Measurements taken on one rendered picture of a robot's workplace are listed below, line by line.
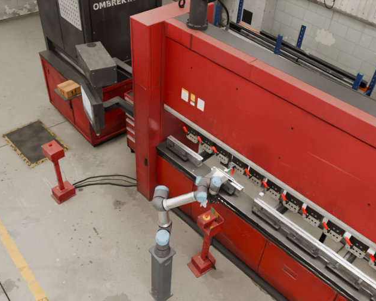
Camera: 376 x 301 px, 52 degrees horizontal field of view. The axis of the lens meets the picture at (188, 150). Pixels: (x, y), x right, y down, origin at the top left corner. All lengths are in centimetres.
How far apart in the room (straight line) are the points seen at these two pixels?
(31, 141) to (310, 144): 409
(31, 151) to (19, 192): 74
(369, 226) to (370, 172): 46
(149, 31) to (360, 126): 189
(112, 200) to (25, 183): 116
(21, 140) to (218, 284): 344
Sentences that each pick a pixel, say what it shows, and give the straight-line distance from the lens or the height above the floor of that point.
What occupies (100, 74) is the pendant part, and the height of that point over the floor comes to 188.
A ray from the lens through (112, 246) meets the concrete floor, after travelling 451.
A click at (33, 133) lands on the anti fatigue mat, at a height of 1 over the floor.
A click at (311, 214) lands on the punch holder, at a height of 128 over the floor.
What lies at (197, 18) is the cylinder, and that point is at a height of 240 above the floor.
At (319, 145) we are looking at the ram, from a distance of 296.
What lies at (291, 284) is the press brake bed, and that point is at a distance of 395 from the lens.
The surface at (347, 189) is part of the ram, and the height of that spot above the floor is 171.
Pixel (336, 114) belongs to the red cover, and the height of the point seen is 224.
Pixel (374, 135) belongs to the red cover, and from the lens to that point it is 271.
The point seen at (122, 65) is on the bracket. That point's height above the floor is 170.
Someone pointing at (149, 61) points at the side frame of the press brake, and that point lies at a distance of 362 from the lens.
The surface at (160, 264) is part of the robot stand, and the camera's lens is 354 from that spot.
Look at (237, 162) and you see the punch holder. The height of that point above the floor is 129.
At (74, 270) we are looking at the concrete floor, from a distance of 441.
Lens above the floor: 372
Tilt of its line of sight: 42 degrees down
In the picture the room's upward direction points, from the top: 5 degrees clockwise
